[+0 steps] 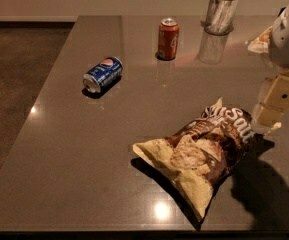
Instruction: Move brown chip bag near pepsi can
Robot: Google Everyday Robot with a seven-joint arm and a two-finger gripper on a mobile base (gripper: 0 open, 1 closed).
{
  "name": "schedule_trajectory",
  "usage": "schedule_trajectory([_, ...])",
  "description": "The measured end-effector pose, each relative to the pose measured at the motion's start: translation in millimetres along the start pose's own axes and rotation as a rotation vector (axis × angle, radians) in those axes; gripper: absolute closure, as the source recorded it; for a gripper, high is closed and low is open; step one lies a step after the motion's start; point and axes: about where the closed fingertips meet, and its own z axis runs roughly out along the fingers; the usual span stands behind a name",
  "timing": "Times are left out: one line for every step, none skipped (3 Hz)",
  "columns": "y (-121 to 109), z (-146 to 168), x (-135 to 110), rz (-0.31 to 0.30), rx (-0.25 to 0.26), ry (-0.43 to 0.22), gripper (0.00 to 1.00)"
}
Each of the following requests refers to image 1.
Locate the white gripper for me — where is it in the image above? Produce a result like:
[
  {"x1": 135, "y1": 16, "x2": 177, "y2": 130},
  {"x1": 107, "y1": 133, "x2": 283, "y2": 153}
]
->
[{"x1": 252, "y1": 4, "x2": 289, "y2": 135}]

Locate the brown sea salt chip bag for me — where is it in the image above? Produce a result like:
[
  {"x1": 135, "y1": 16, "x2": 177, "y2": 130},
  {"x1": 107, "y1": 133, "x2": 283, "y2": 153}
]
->
[{"x1": 133, "y1": 101, "x2": 263, "y2": 220}]

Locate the orange soda can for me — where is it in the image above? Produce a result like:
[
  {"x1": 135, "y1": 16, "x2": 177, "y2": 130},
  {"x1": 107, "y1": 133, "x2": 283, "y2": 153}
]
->
[{"x1": 157, "y1": 18, "x2": 179, "y2": 60}]

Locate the blue pepsi can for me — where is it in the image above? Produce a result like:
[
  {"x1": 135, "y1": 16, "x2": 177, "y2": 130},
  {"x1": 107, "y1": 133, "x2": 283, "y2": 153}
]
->
[{"x1": 83, "y1": 57, "x2": 123, "y2": 93}]

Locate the pale snack packet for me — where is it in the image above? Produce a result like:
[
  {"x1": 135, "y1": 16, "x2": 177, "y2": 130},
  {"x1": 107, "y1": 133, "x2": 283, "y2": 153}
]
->
[{"x1": 248, "y1": 27, "x2": 272, "y2": 54}]

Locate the clear cup with utensils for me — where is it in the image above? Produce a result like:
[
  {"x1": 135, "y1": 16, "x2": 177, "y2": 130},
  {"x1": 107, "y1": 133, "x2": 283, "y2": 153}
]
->
[{"x1": 204, "y1": 0, "x2": 239, "y2": 36}]

